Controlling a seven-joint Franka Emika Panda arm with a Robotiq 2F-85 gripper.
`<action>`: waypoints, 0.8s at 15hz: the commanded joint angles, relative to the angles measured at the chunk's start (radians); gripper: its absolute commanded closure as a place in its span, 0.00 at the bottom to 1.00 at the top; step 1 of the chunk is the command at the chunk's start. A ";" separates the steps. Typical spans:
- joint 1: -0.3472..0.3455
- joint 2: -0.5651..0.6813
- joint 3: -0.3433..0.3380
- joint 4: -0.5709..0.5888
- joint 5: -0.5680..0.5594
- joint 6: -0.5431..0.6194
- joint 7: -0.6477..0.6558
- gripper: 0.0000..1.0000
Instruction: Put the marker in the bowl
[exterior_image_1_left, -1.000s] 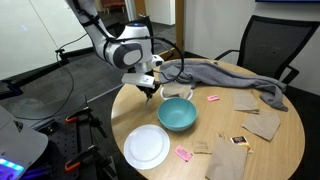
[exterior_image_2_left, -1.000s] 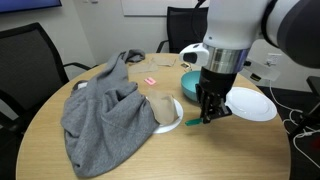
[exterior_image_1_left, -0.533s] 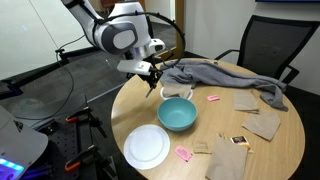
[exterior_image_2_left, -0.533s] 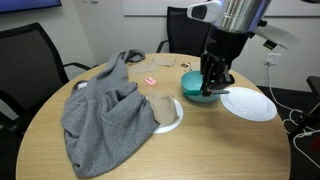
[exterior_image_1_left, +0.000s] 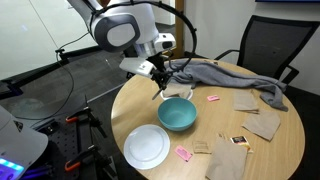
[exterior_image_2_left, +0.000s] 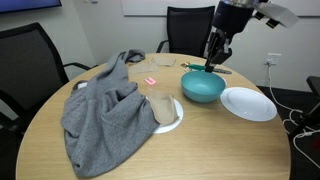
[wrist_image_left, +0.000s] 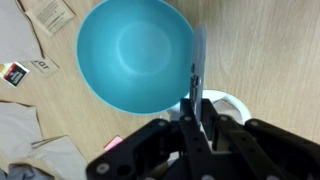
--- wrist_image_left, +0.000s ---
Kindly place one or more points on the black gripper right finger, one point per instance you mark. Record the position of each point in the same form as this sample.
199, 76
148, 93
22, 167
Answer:
266, 150

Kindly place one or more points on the brown napkin in cup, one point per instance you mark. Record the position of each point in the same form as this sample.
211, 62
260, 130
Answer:
228, 110

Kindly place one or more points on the small white cup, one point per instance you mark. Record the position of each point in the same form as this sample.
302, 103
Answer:
233, 100

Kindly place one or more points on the pale crumpled paper napkin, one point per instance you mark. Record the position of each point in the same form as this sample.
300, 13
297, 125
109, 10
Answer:
16, 133

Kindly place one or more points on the small brown sugar packet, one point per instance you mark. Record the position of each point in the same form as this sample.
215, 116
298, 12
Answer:
45, 66

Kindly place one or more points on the brown printed paper packet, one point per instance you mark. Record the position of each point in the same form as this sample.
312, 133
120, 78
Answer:
50, 15

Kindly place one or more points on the red black condiment packet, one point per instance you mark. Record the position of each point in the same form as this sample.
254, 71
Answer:
15, 74

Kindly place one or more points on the green capped grey marker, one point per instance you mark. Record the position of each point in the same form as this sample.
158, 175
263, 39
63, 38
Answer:
199, 60

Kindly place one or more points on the teal plastic bowl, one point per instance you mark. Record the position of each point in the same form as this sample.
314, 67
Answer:
133, 56

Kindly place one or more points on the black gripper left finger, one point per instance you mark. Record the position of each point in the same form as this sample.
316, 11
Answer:
150, 150

